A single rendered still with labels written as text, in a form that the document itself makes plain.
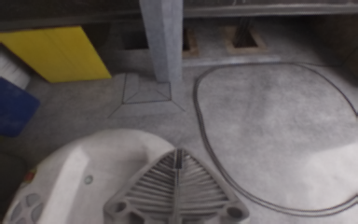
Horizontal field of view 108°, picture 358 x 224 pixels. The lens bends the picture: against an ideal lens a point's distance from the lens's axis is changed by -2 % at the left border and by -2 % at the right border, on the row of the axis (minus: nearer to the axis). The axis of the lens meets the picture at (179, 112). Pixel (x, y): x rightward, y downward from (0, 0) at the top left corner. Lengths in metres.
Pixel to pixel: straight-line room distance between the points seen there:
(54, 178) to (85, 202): 0.12
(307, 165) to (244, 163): 0.36
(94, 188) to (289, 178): 0.93
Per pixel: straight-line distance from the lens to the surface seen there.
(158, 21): 0.79
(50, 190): 0.58
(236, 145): 0.91
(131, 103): 1.00
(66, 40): 1.10
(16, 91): 1.30
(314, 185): 1.09
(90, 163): 0.61
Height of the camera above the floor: 0.81
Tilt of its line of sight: 61 degrees down
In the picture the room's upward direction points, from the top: 1 degrees counter-clockwise
